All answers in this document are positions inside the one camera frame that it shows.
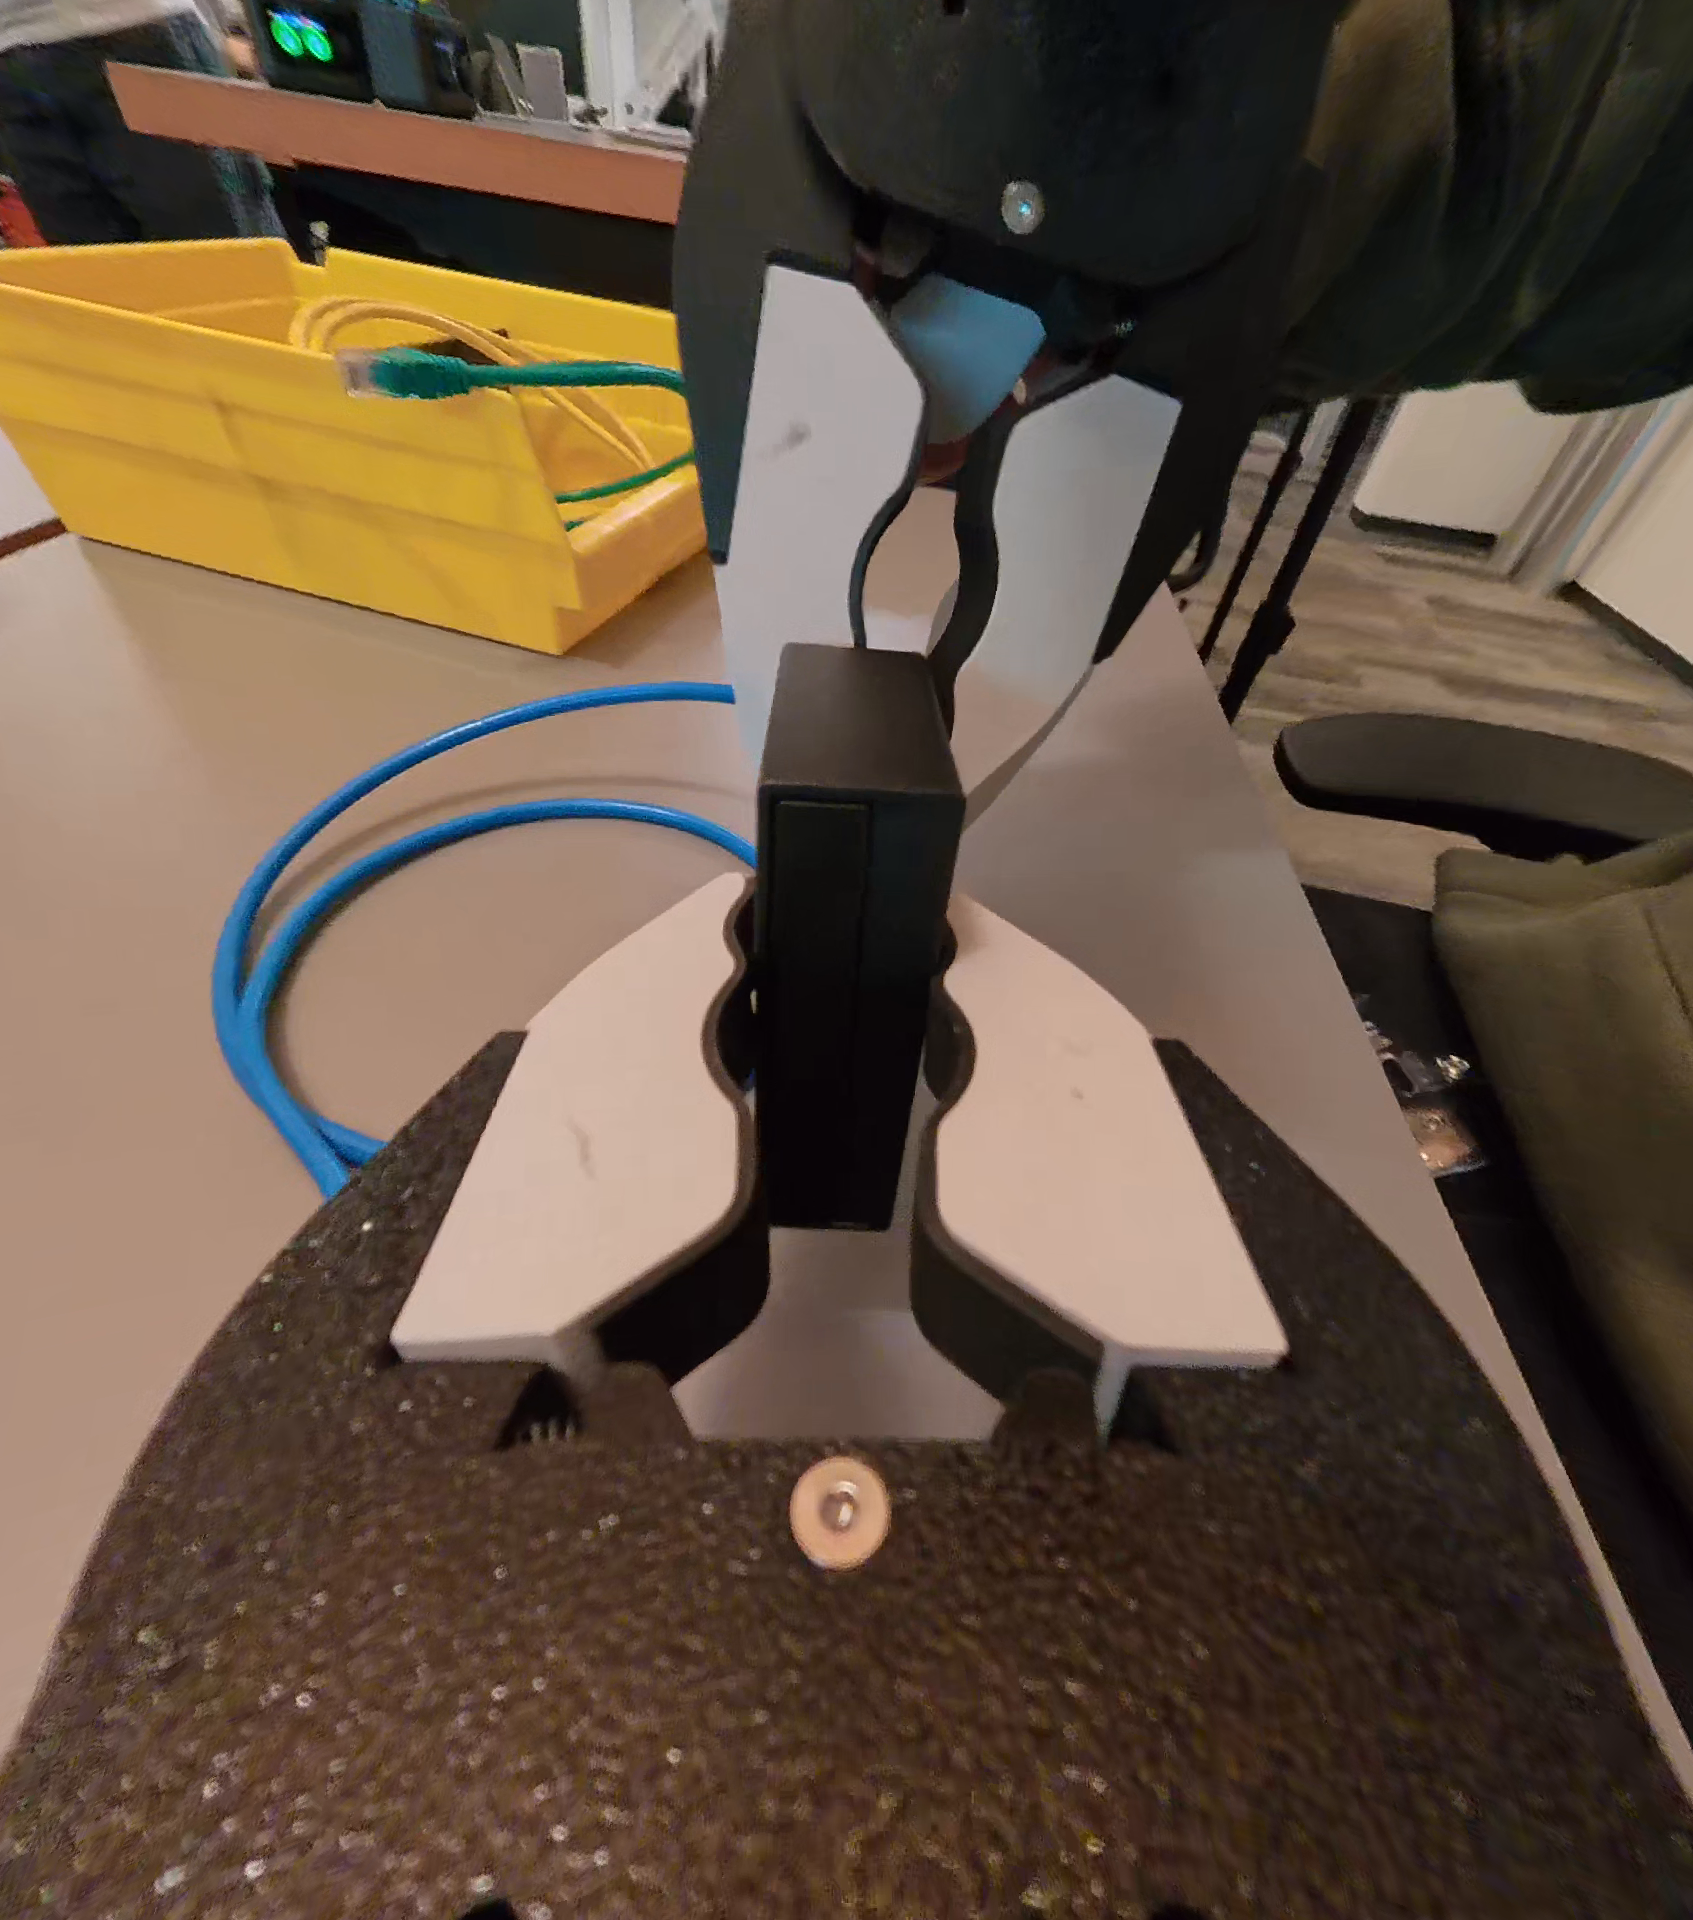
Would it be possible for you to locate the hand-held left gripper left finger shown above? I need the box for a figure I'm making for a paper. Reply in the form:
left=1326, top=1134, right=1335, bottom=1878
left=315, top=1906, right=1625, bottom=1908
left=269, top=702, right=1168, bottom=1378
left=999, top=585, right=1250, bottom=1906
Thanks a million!
left=387, top=872, right=773, bottom=1389

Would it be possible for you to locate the power station with green display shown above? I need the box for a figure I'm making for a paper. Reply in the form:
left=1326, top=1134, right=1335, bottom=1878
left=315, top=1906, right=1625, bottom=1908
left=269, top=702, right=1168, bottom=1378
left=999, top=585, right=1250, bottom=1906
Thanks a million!
left=258, top=0, right=356, bottom=89

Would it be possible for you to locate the yellow plastic bin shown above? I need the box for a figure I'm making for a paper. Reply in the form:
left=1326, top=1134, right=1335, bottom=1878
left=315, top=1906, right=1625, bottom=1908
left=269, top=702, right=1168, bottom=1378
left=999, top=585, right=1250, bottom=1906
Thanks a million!
left=0, top=235, right=714, bottom=659

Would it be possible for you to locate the black ethernet switch box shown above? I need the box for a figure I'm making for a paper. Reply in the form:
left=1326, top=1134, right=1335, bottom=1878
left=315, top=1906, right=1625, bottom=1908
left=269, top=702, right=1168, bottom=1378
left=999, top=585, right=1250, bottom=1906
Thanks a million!
left=752, top=645, right=968, bottom=1234

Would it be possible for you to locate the long wooden top desk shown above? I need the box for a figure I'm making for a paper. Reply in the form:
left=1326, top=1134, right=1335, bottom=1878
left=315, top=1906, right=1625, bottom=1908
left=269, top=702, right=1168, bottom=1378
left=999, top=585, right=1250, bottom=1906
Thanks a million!
left=105, top=61, right=688, bottom=228

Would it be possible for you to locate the black office chair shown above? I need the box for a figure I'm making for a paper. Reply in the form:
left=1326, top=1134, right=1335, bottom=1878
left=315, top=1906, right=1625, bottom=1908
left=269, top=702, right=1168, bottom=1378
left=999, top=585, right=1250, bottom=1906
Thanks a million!
left=1272, top=713, right=1693, bottom=863

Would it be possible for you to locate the person's olive sweatshirt torso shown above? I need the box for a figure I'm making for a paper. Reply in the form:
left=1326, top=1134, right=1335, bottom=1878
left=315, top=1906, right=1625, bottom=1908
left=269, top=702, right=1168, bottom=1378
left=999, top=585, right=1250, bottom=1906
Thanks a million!
left=1433, top=778, right=1693, bottom=1699

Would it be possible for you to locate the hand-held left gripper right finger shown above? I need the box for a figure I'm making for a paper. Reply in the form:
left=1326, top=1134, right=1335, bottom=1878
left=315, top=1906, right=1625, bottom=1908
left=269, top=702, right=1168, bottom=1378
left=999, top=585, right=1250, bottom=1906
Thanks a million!
left=911, top=898, right=1293, bottom=1435

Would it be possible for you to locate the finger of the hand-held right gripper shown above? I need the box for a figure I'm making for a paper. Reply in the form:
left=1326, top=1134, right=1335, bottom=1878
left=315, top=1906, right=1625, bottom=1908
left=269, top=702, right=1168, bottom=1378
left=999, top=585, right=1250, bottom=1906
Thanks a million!
left=944, top=374, right=1189, bottom=824
left=718, top=259, right=939, bottom=785

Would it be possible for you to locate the black power station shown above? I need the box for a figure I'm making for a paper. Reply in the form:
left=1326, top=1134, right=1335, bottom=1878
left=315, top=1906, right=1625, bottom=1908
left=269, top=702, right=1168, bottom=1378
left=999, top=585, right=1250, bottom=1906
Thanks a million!
left=361, top=0, right=474, bottom=109

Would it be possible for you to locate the yellow ethernet cable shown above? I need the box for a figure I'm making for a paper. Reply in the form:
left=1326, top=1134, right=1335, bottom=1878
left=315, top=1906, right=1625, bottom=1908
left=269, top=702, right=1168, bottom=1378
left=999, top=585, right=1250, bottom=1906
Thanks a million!
left=282, top=296, right=682, bottom=482

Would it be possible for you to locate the blue ethernet cable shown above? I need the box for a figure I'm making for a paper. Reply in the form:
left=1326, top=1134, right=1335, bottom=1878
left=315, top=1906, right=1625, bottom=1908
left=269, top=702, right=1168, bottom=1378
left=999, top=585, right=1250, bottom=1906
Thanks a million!
left=215, top=684, right=761, bottom=1201

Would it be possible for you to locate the black tripod stand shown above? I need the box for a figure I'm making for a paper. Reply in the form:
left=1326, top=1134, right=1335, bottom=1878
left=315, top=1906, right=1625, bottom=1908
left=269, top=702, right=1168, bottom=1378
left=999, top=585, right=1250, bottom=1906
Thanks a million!
left=1201, top=393, right=1390, bottom=722

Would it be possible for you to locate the green ethernet cable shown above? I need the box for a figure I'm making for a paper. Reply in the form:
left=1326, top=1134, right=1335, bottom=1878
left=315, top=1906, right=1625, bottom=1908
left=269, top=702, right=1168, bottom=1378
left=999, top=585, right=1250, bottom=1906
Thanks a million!
left=342, top=349, right=697, bottom=529

